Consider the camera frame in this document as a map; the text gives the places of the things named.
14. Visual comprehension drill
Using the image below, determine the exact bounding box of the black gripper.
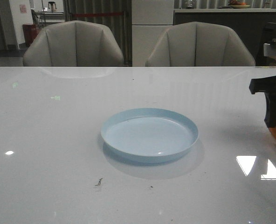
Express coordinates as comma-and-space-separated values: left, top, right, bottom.
249, 76, 276, 128

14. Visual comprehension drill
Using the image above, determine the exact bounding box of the light blue round plate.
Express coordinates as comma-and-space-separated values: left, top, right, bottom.
101, 108, 199, 163

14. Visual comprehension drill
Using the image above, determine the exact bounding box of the grey counter with white top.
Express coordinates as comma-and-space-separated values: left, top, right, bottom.
173, 8, 276, 59

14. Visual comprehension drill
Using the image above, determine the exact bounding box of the right grey upholstered chair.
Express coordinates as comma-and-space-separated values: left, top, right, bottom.
145, 21, 255, 67

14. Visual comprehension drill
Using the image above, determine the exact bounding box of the grey upholstered chair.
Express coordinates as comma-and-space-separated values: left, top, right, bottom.
23, 21, 124, 67
145, 21, 255, 67

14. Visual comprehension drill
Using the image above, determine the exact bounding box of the fruit bowl on counter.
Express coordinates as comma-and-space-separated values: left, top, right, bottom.
228, 0, 250, 9

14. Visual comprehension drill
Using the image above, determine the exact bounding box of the white cabinet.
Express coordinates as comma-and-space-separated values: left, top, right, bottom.
131, 0, 174, 67

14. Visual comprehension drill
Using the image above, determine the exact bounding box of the left grey upholstered chair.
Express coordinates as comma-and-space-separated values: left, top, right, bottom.
23, 21, 124, 67

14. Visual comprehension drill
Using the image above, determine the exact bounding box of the red barrier belt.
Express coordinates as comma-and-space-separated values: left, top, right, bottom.
70, 11, 125, 18

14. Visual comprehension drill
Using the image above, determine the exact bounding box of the metal cart with kettle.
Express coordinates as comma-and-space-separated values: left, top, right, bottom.
29, 0, 65, 28

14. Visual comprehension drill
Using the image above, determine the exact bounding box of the red waste bin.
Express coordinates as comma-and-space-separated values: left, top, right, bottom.
22, 23, 39, 47

